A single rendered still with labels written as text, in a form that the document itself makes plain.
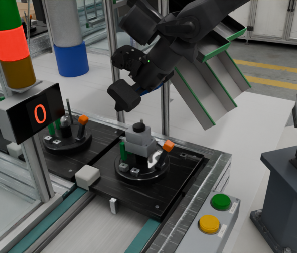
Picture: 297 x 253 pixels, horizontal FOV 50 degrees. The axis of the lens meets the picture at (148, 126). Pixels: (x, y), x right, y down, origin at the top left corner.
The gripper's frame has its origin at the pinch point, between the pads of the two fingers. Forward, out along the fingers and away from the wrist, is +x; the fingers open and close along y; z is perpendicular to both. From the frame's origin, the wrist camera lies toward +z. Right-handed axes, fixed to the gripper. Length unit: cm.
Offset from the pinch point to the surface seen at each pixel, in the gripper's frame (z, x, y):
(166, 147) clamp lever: -13.7, 2.7, 0.9
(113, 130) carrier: -0.9, 25.4, -10.9
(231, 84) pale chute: -16.7, 5.6, -45.8
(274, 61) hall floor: -56, 104, -344
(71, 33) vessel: 49, 53, -58
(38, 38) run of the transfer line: 75, 90, -74
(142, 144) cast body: -9.6, 6.8, 1.9
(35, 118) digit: 7.9, 3.2, 19.9
